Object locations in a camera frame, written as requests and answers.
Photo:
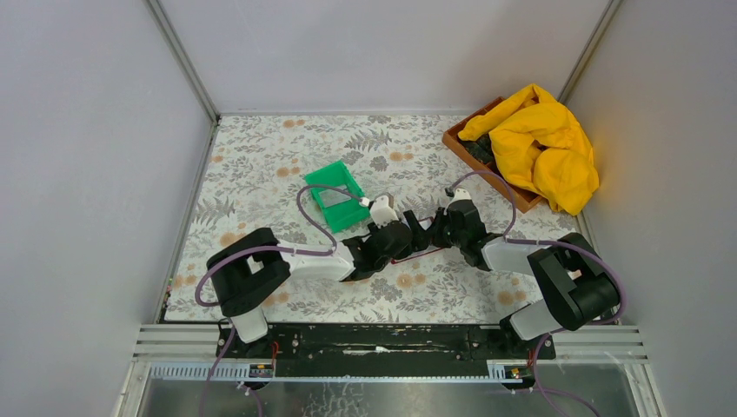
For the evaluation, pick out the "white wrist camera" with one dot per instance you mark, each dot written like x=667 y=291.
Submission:
x=460 y=199
x=381 y=209

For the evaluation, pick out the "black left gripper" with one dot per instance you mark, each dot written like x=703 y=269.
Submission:
x=419 y=240

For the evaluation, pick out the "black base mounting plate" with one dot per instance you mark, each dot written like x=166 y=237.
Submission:
x=372 y=350

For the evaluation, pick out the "yellow cloth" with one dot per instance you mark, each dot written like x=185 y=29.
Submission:
x=539 y=146

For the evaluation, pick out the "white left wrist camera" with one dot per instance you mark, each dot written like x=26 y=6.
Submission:
x=381 y=209

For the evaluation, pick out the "brown wooden tray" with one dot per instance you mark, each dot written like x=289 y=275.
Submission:
x=524 y=200

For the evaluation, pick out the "red leather card holder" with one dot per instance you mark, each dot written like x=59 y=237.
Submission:
x=420 y=253

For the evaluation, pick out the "floral patterned table mat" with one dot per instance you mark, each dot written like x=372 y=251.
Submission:
x=256 y=171

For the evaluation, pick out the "dark items in tray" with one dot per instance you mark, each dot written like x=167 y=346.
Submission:
x=481 y=149

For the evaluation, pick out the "green plastic bin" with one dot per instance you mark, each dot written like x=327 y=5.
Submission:
x=340 y=211

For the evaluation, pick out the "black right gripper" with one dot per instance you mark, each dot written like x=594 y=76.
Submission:
x=434 y=230

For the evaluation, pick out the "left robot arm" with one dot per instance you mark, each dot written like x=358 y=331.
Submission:
x=248 y=271

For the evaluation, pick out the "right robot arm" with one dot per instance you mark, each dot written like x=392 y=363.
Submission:
x=576 y=286

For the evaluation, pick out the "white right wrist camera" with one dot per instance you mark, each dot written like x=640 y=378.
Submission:
x=460 y=199

